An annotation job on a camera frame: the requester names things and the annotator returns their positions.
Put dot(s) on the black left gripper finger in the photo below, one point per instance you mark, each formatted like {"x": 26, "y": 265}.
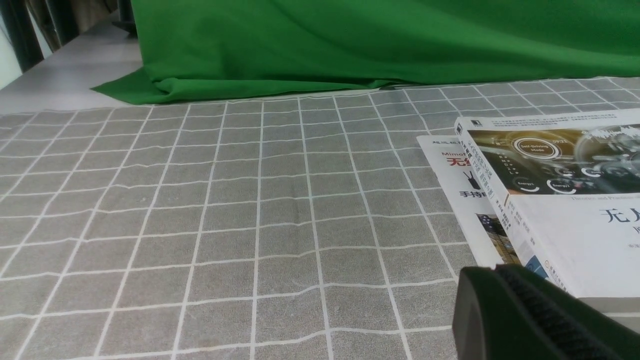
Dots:
{"x": 509, "y": 313}

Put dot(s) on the white self-driving book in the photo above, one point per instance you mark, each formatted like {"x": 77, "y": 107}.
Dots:
{"x": 566, "y": 188}

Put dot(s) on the white bottom magazine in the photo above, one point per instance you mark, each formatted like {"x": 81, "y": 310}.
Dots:
{"x": 476, "y": 218}

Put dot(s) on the grey checked tablecloth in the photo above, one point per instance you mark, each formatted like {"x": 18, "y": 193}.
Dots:
{"x": 307, "y": 228}

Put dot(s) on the green backdrop cloth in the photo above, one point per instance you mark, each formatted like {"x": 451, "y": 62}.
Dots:
{"x": 205, "y": 50}

